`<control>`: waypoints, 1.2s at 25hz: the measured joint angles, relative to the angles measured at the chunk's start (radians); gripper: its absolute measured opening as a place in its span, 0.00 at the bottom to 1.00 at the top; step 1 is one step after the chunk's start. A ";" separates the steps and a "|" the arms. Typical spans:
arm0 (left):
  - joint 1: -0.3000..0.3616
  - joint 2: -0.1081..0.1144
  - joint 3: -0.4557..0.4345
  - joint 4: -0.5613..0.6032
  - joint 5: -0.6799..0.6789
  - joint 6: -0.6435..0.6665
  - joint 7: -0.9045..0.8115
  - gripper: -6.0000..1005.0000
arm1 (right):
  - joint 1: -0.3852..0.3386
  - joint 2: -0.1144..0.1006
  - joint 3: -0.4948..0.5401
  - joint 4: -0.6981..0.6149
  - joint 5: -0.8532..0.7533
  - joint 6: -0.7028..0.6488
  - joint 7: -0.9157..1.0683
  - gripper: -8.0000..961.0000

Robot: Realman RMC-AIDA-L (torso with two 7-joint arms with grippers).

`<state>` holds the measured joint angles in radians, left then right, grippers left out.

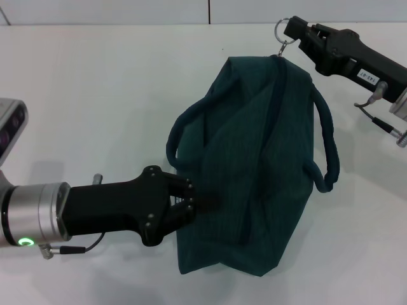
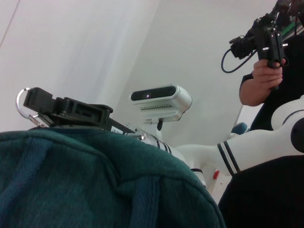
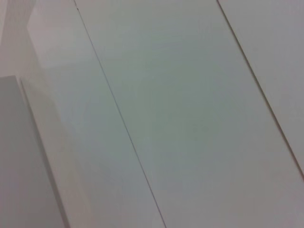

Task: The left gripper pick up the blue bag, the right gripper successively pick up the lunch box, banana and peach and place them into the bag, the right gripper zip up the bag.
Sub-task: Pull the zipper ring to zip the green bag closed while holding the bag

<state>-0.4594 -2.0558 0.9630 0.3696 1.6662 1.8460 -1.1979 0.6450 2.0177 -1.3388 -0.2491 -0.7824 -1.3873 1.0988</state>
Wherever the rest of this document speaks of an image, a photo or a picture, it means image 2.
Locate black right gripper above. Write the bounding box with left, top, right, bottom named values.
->
left=23, top=87, right=136, bottom=135

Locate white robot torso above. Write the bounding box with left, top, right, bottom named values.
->
left=174, top=133, right=240, bottom=205

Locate blue chair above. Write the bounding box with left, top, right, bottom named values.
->
left=231, top=122, right=250, bottom=135

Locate black handheld teleoperation controller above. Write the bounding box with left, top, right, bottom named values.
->
left=229, top=0, right=300, bottom=91

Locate silver zipper pull ring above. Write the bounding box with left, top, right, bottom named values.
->
left=16, top=87, right=47, bottom=128

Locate dark teal insulated lunch bag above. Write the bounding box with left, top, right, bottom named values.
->
left=0, top=127, right=226, bottom=228

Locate white robot head camera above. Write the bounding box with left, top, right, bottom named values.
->
left=129, top=84, right=193, bottom=130

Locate black controller cable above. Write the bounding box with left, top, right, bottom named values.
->
left=221, top=48, right=256, bottom=74

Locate person's bare hand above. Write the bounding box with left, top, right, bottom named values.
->
left=252, top=58, right=287, bottom=95

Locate green bar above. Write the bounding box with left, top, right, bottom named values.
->
left=281, top=16, right=304, bottom=36

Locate person's black clothed body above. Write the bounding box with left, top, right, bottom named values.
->
left=249, top=32, right=304, bottom=131

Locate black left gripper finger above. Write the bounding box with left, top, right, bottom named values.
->
left=218, top=154, right=304, bottom=228

